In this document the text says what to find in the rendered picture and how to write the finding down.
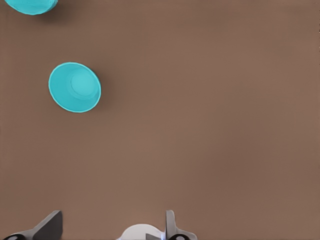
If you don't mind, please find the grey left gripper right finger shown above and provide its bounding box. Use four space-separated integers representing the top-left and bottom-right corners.
163 209 198 240

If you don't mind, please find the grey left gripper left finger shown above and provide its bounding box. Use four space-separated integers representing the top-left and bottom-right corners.
0 210 63 240

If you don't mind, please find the small turquoise bowl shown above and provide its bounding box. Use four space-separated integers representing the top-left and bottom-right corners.
48 62 102 113

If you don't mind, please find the white round object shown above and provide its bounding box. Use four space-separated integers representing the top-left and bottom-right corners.
116 223 166 240

